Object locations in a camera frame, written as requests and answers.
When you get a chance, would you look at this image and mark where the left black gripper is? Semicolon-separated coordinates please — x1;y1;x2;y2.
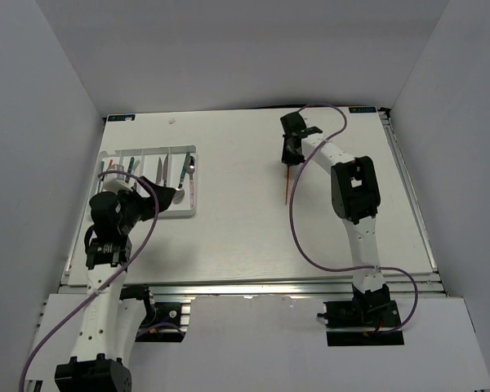
115;176;176;234

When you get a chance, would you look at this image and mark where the green handled fork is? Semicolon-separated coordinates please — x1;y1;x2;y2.
125;157;135;183

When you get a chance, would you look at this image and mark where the long orange chopstick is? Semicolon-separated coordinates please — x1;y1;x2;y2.
285;165;291;205

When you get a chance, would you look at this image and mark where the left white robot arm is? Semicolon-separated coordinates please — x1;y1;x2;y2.
55;174;176;391

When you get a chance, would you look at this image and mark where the green handled spoon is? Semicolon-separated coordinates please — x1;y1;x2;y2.
173;153;191;203

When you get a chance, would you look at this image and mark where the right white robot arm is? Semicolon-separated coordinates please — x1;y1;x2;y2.
280;112;390;326

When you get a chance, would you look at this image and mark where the black handled fork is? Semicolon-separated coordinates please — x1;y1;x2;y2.
131;159;140;190

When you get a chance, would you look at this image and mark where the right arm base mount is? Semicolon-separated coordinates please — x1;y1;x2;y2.
317;285;404;347

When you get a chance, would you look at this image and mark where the pink handled knife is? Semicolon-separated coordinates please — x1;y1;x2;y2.
155;158;163;184

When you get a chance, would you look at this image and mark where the pink handled spoon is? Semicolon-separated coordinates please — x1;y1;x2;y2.
186;155;195;209

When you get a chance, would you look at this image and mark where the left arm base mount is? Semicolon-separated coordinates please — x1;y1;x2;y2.
120;285;185;343

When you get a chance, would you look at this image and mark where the right blue corner label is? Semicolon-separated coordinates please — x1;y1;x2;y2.
349;106;377;114

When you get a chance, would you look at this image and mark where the white utensil tray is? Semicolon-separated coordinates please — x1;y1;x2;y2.
93;145;198;220

